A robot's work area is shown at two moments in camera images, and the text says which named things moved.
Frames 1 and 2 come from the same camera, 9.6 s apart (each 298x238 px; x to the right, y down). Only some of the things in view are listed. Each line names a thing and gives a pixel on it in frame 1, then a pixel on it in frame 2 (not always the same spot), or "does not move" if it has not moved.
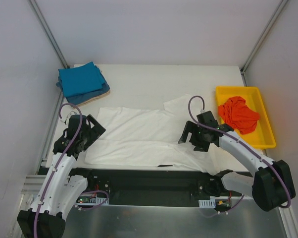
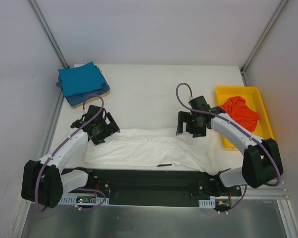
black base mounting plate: [163, 188] does not move
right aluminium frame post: [261, 39] does not move
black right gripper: [194, 136] to [188, 123]
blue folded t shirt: [85, 96] does not move
